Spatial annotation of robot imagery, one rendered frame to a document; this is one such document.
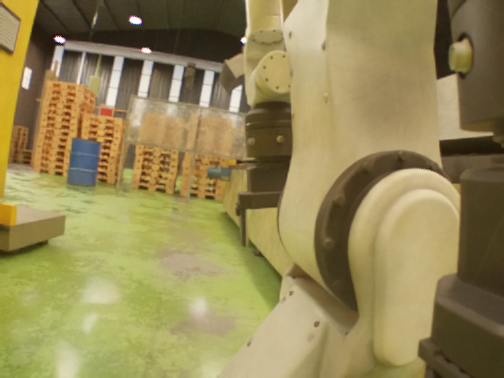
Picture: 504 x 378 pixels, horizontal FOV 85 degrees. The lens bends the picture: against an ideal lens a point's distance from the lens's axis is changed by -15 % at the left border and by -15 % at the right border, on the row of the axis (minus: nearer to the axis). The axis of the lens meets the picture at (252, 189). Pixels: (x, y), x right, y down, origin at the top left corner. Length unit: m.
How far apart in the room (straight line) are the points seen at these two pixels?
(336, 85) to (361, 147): 0.05
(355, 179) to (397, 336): 0.12
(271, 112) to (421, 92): 0.24
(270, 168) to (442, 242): 0.30
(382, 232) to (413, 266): 0.04
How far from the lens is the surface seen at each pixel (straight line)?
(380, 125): 0.28
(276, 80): 0.48
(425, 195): 0.25
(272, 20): 0.54
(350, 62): 0.28
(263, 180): 0.49
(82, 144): 6.40
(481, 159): 0.82
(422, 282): 0.26
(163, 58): 12.44
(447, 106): 0.96
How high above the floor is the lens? 0.64
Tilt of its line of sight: 2 degrees down
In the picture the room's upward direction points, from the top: 9 degrees clockwise
